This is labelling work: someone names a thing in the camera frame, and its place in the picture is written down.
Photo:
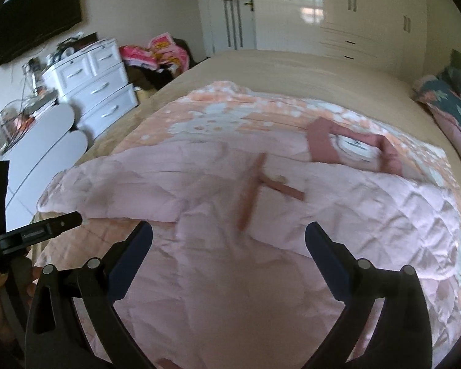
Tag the white door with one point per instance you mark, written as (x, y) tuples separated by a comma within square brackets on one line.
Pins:
[(226, 19)]

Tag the white rounded desk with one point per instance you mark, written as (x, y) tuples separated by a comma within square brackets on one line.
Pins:
[(38, 150)]

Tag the white chest of drawers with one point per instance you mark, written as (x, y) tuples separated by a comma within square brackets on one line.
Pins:
[(96, 84)]

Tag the black wall television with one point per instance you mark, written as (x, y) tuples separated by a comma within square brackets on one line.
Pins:
[(34, 19)]

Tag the white built-in wardrobe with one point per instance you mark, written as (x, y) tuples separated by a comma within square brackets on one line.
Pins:
[(338, 7)]

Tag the pink printed plastic bag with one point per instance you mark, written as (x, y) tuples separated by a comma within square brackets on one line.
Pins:
[(157, 52)]

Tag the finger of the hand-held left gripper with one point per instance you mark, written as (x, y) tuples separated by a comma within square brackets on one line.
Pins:
[(0, 200), (53, 226)]

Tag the pale pink quilted coat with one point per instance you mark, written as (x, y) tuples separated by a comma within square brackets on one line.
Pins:
[(223, 261)]

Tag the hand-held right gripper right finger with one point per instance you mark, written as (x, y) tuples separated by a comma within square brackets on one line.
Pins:
[(326, 255)]

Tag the bed with beige sheet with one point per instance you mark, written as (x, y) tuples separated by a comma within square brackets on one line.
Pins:
[(292, 69)]

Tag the peach patterned blanket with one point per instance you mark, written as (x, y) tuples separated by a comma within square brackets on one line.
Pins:
[(230, 107)]

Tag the dark clothes pile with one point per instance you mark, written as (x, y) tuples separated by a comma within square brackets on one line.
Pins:
[(153, 78)]

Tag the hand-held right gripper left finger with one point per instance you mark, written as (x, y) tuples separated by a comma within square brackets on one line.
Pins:
[(132, 255)]

